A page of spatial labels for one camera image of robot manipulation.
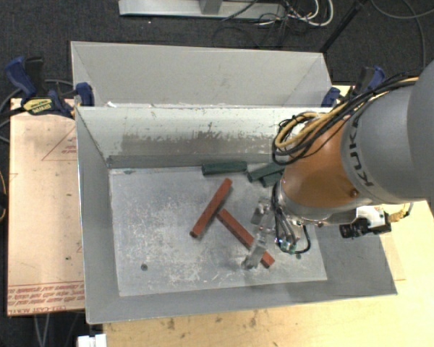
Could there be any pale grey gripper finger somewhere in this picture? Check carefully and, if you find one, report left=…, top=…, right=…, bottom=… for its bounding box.
left=255, top=230, right=270, bottom=267
left=241, top=231, right=263, bottom=270

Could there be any grey metal bin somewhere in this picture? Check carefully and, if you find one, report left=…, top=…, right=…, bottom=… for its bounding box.
left=70, top=40, right=399, bottom=325

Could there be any red-brown flat block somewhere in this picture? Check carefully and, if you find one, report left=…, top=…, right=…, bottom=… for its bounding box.
left=216, top=208, right=276, bottom=269
left=189, top=177, right=234, bottom=240

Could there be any brown cardboard board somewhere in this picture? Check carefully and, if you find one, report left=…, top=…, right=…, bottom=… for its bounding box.
left=7, top=98, right=86, bottom=317

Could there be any black cylinder on white bracket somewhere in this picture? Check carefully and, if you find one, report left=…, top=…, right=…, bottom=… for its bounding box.
left=339, top=205, right=392, bottom=239

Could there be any dark green flat block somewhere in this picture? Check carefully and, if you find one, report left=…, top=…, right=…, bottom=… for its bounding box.
left=246, top=163, right=287, bottom=184
left=260, top=175, right=284, bottom=189
left=201, top=160, right=248, bottom=176

